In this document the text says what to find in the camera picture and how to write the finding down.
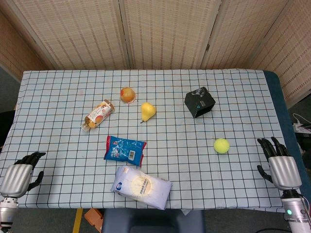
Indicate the dark blue chair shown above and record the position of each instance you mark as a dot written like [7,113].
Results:
[153,221]

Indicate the peach drink plastic bottle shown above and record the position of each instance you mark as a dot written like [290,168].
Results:
[98,116]

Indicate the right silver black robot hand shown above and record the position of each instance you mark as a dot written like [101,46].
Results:
[284,170]

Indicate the blue checked tablecloth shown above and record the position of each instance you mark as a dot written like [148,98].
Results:
[170,126]

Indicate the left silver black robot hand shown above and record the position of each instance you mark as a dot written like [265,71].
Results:
[14,178]

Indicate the white tissue pack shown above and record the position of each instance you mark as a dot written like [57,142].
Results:
[142,187]

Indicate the yellow tennis ball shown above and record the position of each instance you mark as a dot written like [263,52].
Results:
[221,145]

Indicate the yellow pear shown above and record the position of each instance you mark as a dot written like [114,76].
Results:
[147,111]

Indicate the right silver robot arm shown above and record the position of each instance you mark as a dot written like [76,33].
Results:
[295,211]

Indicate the black cardboard box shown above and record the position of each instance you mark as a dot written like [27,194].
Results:
[199,102]

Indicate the dark blue table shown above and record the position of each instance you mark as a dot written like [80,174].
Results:
[285,126]

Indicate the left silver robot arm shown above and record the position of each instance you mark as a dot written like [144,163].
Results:
[7,211]

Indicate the blue red snack packet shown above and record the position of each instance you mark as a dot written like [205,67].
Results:
[125,150]

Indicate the orange plastic block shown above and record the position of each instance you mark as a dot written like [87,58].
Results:
[93,217]

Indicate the woven folding screen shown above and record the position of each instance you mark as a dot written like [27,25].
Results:
[155,34]

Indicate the peach fruit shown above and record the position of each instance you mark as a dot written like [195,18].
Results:
[127,94]

